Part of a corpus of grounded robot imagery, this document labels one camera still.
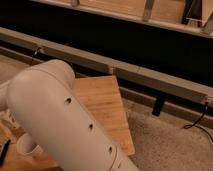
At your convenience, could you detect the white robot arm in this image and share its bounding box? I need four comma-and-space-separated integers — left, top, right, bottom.
0, 60, 139, 171

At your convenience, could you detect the black cable right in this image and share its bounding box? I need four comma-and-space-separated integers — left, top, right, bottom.
183, 101, 213, 143

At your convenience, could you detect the grey metal rail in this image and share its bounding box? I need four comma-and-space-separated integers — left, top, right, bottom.
0, 27, 213, 107

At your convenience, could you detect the black rail bracket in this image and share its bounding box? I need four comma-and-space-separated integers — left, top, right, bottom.
152, 96, 165, 116

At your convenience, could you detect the white paper cup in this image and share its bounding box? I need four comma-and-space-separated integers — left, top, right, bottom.
16, 133, 43, 156

